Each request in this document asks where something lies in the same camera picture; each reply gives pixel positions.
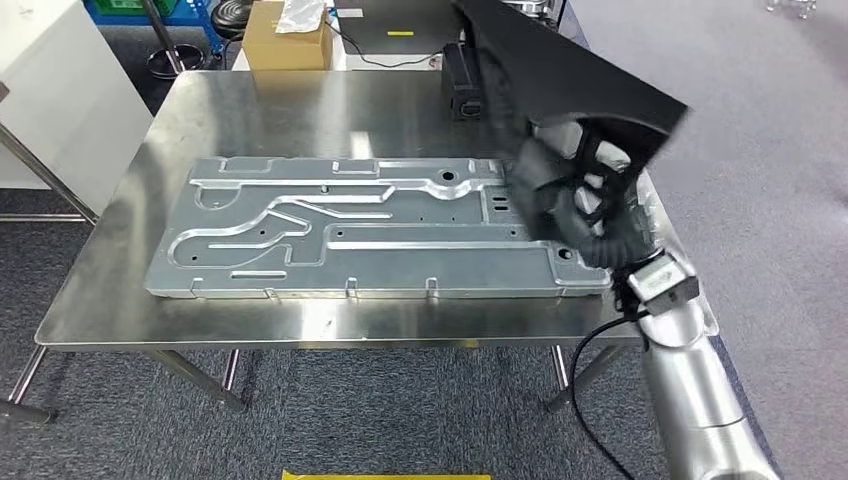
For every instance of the green plastic bin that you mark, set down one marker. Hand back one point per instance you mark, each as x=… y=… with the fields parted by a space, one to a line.
x=126 y=6

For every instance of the blue metal shelf rack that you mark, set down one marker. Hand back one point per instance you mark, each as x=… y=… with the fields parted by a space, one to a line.
x=199 y=16

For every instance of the stainless steel workbench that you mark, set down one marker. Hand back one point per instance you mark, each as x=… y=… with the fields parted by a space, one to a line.
x=265 y=112

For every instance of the black pole with round base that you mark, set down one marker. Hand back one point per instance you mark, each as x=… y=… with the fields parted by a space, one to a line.
x=175 y=63

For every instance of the white cabinet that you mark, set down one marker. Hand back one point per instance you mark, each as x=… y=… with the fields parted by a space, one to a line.
x=66 y=99

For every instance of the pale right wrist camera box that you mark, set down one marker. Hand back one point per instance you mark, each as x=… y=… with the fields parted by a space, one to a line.
x=662 y=285

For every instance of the black round stool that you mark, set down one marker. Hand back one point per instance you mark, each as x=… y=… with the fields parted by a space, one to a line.
x=232 y=16

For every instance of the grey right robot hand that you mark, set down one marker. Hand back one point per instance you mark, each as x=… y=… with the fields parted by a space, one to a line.
x=550 y=218

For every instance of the black ribbed box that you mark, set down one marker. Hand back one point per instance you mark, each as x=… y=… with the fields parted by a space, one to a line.
x=464 y=86

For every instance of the grey stamped metal plate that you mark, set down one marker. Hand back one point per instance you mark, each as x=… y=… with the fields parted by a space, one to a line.
x=397 y=265

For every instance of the white plastic bag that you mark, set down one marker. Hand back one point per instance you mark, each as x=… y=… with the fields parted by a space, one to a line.
x=301 y=14

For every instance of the brown cardboard box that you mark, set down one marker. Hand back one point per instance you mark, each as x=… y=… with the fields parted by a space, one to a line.
x=285 y=50

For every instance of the black laptop with yellow label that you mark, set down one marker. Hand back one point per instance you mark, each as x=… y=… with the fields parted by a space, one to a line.
x=397 y=16

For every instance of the black plastic plate bracket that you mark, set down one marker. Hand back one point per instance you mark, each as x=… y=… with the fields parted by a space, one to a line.
x=563 y=66

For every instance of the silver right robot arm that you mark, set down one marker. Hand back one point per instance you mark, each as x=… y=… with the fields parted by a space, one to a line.
x=696 y=397

